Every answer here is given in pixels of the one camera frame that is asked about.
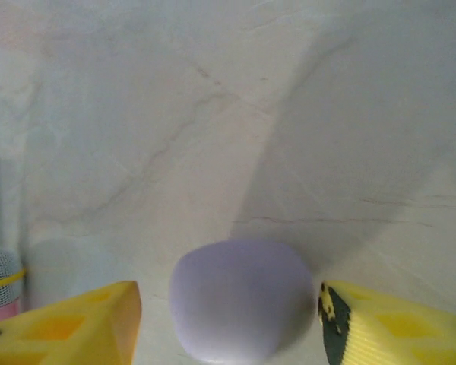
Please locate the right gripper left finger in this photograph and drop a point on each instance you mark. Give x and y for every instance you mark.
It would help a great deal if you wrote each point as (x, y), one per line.
(61, 327)

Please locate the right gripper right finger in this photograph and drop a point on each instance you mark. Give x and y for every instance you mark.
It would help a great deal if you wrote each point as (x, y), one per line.
(403, 327)

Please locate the lavender earbud charging case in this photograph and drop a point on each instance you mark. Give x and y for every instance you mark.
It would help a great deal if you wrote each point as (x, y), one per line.
(239, 300)

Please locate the pink microphone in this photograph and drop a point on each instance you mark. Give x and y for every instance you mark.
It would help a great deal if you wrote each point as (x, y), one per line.
(0, 277)

